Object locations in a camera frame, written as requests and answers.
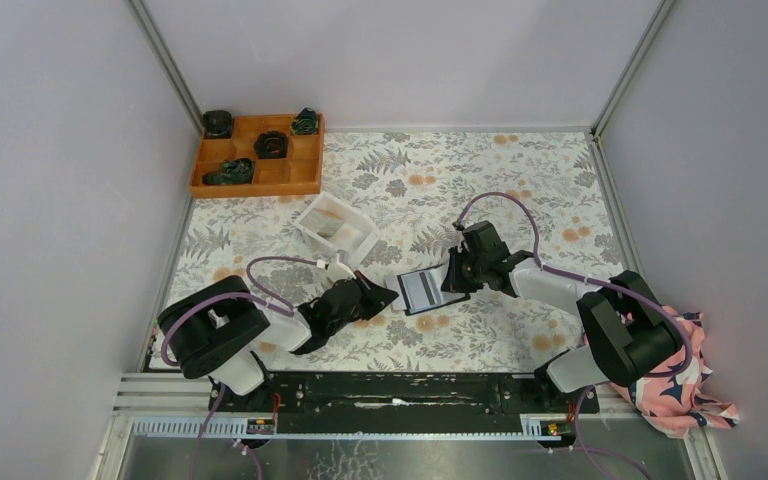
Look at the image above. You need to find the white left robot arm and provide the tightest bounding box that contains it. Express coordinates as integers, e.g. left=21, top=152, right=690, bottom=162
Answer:
left=157, top=272, right=399, bottom=411

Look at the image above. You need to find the dark rolled item outside tray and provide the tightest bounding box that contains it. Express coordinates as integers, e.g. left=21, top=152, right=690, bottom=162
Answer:
left=202, top=110, right=234, bottom=140

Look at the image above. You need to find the pink patterned cloth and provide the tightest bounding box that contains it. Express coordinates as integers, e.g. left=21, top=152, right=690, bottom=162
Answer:
left=610, top=306, right=740, bottom=439

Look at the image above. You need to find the slotted white cable duct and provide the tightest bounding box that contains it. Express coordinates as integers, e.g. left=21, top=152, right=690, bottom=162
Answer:
left=132, top=413, right=564, bottom=442

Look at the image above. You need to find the orange compartment tray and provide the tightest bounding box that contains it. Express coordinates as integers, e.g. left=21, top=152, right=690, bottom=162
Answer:
left=189, top=113, right=325, bottom=199

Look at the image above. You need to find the black metal base rail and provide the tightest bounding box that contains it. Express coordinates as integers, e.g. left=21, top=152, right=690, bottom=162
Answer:
left=209, top=371, right=599, bottom=426

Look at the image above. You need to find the dark green rolled item front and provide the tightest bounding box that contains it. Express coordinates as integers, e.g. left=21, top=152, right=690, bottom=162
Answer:
left=201, top=157, right=255, bottom=186

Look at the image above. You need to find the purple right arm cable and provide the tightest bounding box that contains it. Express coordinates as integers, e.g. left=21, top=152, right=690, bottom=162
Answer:
left=453, top=192, right=697, bottom=480

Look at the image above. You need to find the black red rolled item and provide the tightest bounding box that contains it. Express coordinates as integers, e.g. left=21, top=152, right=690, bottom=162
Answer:
left=253, top=130, right=289, bottom=159

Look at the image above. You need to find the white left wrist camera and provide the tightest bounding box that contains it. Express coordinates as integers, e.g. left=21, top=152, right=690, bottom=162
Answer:
left=316, top=250, right=355, bottom=283

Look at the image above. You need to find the white plastic card box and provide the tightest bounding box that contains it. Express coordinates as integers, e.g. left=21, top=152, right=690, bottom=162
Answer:
left=293, top=192, right=381, bottom=269

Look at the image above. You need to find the dark green rolled item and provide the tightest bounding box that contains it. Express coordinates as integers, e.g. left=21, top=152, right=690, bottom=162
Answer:
left=291, top=108, right=319, bottom=136
left=201, top=157, right=255, bottom=186

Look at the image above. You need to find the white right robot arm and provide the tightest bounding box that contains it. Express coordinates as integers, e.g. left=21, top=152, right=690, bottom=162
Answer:
left=441, top=221, right=693, bottom=412

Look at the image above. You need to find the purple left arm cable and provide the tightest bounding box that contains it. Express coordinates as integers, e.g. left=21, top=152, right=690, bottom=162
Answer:
left=158, top=254, right=332, bottom=480

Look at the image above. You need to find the grey card with black stripe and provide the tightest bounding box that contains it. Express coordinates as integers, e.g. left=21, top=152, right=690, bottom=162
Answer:
left=397, top=269, right=443, bottom=312

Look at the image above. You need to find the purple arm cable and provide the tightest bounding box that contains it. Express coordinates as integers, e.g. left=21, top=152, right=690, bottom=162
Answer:
left=453, top=192, right=697, bottom=480
left=158, top=254, right=332, bottom=480

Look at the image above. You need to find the floral paper table mat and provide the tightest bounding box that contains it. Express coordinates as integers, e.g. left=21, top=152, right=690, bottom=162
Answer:
left=168, top=132, right=623, bottom=372

